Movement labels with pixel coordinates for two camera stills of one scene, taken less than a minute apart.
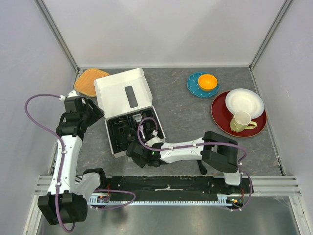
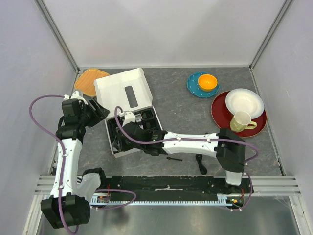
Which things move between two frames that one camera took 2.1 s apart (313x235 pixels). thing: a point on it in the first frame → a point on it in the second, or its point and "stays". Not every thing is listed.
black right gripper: (141, 163) → (123, 147)
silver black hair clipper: (137, 118) stays
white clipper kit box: (125, 103) stays
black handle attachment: (202, 169) stays
